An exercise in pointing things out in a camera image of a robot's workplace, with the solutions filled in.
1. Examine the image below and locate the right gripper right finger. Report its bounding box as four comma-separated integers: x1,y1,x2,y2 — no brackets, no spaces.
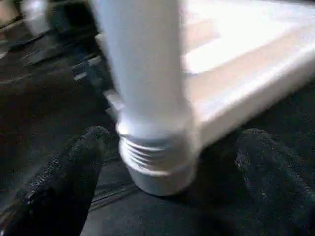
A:
235,128,315,236

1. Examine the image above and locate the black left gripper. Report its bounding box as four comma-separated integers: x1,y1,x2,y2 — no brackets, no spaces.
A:
71,54,113,94

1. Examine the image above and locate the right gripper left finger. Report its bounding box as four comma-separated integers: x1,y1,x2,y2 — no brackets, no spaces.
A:
0,126,111,236

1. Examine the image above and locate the white compartment tray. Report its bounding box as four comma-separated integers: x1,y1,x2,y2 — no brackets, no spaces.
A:
96,0,315,197

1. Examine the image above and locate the white plastic table leg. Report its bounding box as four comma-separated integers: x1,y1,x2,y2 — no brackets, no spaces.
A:
91,0,195,177

